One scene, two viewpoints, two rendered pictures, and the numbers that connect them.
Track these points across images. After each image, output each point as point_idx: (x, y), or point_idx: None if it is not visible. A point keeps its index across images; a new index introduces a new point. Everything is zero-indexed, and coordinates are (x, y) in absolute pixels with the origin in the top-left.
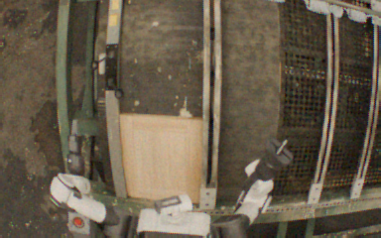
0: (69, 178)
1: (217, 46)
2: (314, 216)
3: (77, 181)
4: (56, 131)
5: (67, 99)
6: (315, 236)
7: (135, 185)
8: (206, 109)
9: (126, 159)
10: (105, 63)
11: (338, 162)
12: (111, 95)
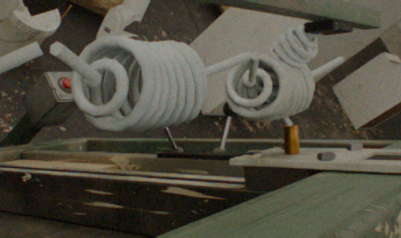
0: (139, 8)
1: (91, 175)
2: None
3: (125, 12)
4: None
5: (201, 148)
6: None
7: (21, 162)
8: (12, 164)
9: (61, 163)
10: (210, 151)
11: None
12: (155, 155)
